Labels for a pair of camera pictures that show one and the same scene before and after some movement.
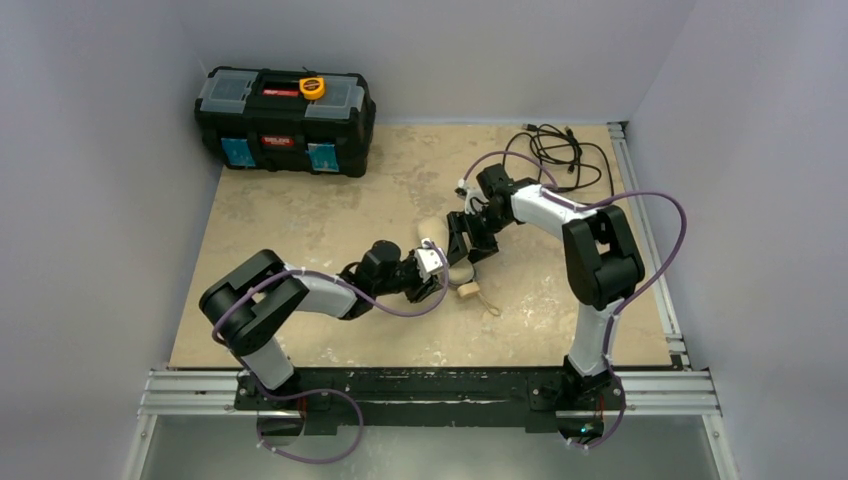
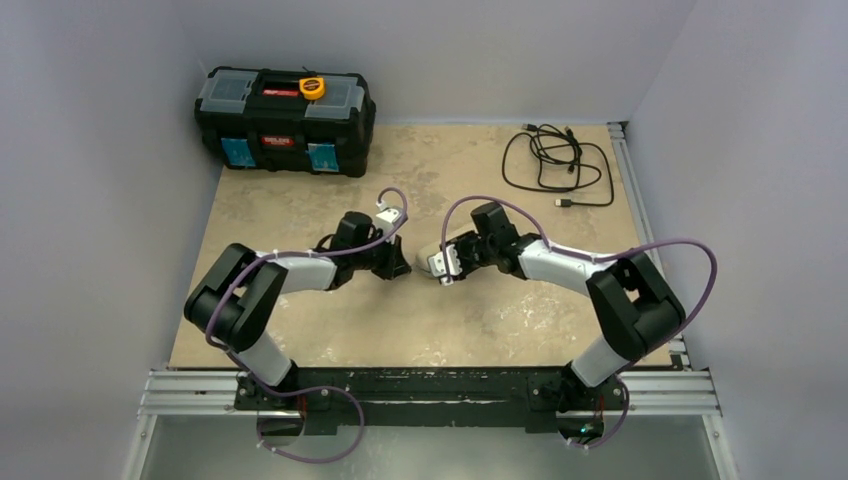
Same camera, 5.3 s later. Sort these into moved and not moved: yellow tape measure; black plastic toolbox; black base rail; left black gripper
Moved: left black gripper
Not moved: yellow tape measure; black base rail; black plastic toolbox
